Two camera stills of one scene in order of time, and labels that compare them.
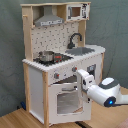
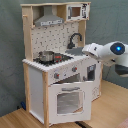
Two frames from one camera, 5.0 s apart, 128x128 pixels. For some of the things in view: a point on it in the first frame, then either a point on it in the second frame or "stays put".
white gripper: [87, 79] to [95, 50]
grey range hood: [48, 18] stays put
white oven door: [68, 102] stays put
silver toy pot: [46, 56] stays put
